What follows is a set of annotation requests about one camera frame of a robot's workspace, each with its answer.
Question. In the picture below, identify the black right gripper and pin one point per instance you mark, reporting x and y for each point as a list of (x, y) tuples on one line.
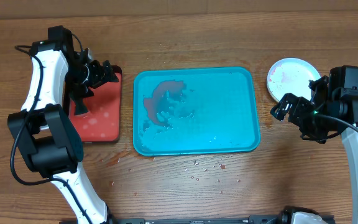
[(299, 109)]

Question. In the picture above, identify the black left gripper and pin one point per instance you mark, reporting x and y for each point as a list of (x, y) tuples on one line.
[(100, 77)]

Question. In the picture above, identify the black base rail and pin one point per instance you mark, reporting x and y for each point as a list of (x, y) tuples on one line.
[(253, 219)]

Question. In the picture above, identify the light blue plate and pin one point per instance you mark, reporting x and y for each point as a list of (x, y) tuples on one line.
[(291, 75)]

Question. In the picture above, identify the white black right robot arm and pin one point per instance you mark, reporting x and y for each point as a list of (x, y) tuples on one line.
[(331, 111)]

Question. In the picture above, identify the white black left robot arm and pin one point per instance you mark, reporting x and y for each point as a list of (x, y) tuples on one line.
[(72, 98)]

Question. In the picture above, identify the red tray with dark rim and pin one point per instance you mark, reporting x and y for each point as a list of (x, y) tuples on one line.
[(101, 122)]

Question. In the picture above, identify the dark green sponge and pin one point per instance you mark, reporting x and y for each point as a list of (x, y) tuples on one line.
[(80, 107)]

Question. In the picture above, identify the teal plastic tray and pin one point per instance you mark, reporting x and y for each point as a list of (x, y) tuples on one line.
[(195, 111)]

